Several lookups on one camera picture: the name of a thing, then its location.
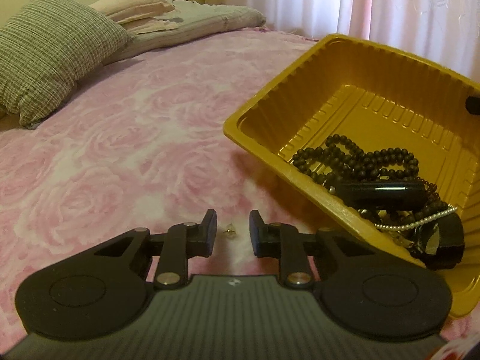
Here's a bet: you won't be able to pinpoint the black cylindrical case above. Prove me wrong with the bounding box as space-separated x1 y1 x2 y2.
335 181 428 206

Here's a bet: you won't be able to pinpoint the dark brown bead necklace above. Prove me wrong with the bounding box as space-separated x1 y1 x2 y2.
290 133 451 226

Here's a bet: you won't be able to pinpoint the white pearl bracelet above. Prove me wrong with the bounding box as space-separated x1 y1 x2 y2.
373 205 459 233

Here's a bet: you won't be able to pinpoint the yellow plastic tray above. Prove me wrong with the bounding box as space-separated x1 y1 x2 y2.
224 35 479 318

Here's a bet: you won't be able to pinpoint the black wrist watch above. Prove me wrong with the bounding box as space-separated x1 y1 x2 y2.
374 205 465 271

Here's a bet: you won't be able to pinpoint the white pink curtain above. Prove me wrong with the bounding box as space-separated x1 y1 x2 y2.
206 0 479 81

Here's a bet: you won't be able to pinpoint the pink floral bed blanket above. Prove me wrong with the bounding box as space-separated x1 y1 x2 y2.
0 25 474 353

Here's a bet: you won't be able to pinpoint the grey folded quilt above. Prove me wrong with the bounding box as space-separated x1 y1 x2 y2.
103 0 266 65

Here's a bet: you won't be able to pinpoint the folded pink towels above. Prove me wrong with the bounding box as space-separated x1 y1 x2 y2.
89 0 178 35

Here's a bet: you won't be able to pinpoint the grey checked cushion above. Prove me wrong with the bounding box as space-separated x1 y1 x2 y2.
1 0 129 128

